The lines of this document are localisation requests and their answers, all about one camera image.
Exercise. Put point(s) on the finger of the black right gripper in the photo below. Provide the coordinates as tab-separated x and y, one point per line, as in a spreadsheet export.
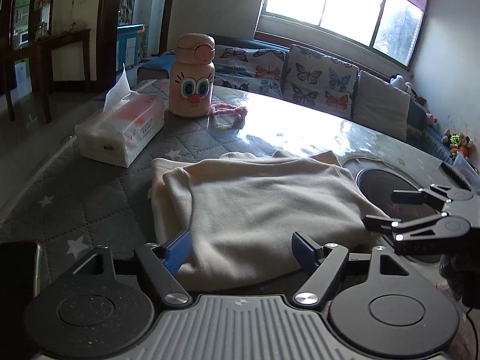
439	197
435	234

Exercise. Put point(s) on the blue blanket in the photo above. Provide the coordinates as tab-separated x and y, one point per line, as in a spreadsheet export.
158	68

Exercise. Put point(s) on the dark blue sofa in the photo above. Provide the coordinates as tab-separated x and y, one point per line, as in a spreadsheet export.
419	133

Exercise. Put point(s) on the butterfly print sofa cushion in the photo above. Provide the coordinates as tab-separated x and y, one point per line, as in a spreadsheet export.
251	70

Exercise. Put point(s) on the stuffed toys pile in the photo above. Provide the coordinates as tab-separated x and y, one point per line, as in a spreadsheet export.
457	143

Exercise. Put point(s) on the dark wooden display cabinet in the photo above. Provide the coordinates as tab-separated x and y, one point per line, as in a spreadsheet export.
26	33

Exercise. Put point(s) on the black remote control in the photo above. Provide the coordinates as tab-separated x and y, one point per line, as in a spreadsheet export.
455	177

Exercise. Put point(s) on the cream knit garment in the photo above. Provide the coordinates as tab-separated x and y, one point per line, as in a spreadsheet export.
242	211

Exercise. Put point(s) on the pink cartoon face bottle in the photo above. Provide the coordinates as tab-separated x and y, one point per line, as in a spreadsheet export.
192	76

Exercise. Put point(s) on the white tissue pack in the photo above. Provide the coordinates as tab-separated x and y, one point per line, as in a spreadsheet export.
120	131

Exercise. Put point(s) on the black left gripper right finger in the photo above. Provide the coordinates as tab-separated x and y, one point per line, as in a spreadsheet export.
379	305

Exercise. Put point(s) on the plain beige sofa cushion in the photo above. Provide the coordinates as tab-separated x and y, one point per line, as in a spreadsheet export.
380	106

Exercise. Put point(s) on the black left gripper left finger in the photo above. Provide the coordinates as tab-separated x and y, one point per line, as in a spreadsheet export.
102	306

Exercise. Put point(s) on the black smartphone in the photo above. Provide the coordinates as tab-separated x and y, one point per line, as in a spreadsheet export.
20	263

